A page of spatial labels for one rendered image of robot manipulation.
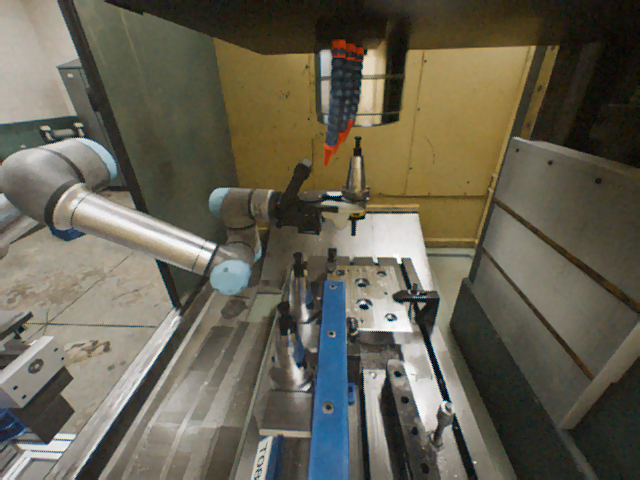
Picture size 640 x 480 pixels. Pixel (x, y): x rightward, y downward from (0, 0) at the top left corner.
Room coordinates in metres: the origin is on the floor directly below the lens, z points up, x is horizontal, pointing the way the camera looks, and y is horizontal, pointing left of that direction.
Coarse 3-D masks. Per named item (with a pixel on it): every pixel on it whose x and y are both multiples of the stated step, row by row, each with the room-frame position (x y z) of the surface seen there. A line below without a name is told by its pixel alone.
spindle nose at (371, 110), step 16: (384, 48) 0.49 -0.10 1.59; (400, 48) 0.50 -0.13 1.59; (320, 64) 0.52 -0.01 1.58; (368, 64) 0.48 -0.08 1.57; (384, 64) 0.49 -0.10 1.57; (400, 64) 0.50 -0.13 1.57; (320, 80) 0.53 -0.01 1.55; (368, 80) 0.48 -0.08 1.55; (384, 80) 0.49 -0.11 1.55; (400, 80) 0.51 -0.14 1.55; (320, 96) 0.52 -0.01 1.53; (368, 96) 0.48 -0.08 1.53; (384, 96) 0.49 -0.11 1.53; (400, 96) 0.51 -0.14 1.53; (320, 112) 0.53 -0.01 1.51; (368, 112) 0.48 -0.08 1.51; (384, 112) 0.49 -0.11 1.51; (400, 112) 0.53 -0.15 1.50
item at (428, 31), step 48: (144, 0) 0.26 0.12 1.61; (192, 0) 0.27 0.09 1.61; (240, 0) 0.27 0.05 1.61; (288, 0) 0.27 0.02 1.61; (336, 0) 0.28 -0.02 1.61; (384, 0) 0.28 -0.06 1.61; (432, 0) 0.28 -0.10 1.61; (480, 0) 0.29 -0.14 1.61; (528, 0) 0.29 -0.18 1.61; (576, 0) 0.30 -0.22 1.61; (624, 0) 0.30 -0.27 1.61; (288, 48) 0.59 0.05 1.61; (432, 48) 0.65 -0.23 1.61
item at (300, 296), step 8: (296, 280) 0.34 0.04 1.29; (304, 280) 0.34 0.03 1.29; (296, 288) 0.33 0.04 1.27; (304, 288) 0.34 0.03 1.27; (296, 296) 0.33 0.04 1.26; (304, 296) 0.33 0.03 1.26; (312, 296) 0.35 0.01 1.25; (296, 304) 0.33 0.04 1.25; (304, 304) 0.33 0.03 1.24; (312, 304) 0.34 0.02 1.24; (296, 312) 0.33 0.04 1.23; (304, 312) 0.33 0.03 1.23
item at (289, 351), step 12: (276, 336) 0.23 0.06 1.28; (288, 336) 0.23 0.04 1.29; (276, 348) 0.23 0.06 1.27; (288, 348) 0.22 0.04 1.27; (300, 348) 0.23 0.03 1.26; (276, 360) 0.23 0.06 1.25; (288, 360) 0.22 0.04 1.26; (300, 360) 0.23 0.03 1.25; (276, 372) 0.23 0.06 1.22; (288, 372) 0.22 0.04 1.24; (300, 372) 0.22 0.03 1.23
